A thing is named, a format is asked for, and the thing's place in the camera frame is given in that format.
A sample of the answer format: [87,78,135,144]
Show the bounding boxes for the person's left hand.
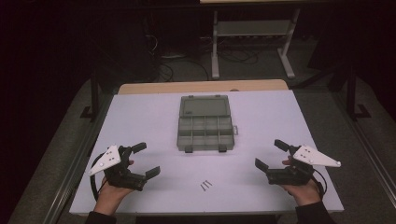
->
[92,159,135,217]

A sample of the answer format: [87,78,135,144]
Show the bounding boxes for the grey plastic organizer box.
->
[176,94,239,154]

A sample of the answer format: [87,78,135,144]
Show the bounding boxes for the left hand-held gripper black cable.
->
[89,152,108,202]

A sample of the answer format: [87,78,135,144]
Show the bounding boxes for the right hand-held gripper black cable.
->
[312,169,329,201]

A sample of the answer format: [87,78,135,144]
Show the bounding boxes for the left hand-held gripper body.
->
[88,144,148,191]

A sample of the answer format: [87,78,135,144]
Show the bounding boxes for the white metal desk frame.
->
[210,7,302,80]

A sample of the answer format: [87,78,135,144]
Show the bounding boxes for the hand-held gripper black cable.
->
[312,169,329,201]
[89,152,108,202]

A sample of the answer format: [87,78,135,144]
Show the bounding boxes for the grey metal floor rail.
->
[41,94,114,224]
[331,91,396,202]

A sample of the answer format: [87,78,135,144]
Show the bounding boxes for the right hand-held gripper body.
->
[265,144,342,187]

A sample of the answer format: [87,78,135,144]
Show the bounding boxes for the black floor cable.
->
[154,55,210,83]

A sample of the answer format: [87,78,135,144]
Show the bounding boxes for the tangled black floor cables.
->
[217,46,260,65]

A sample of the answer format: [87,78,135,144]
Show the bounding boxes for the person's right hand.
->
[278,157,322,208]

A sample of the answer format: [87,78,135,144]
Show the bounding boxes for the black metal stand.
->
[346,62,372,123]
[79,70,101,123]

